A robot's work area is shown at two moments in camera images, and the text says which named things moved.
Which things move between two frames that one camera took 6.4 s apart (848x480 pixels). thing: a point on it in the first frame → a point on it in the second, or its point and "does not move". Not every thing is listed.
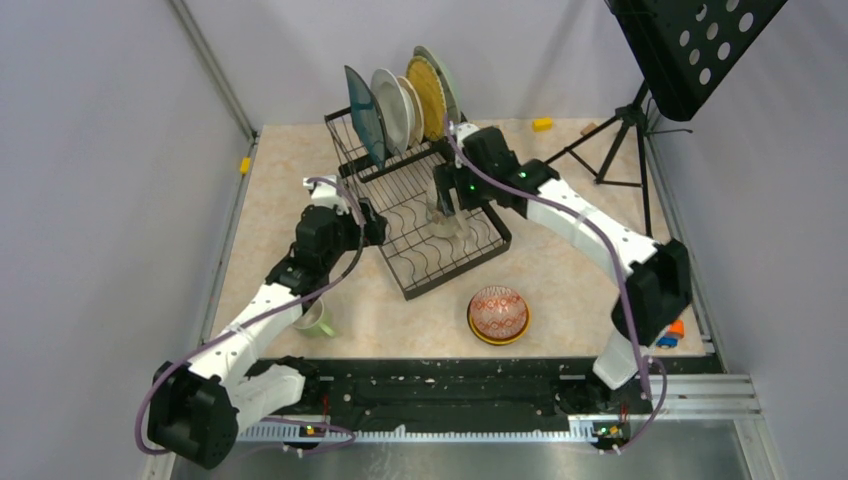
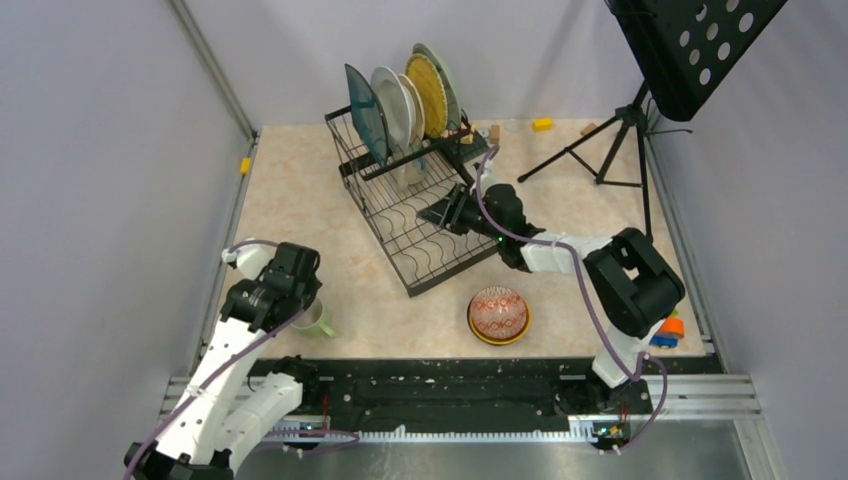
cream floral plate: [416, 107] does not move
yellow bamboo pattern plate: [431, 94] does not move
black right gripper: [446, 177] → [448, 213]
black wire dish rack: [420, 246] does not move
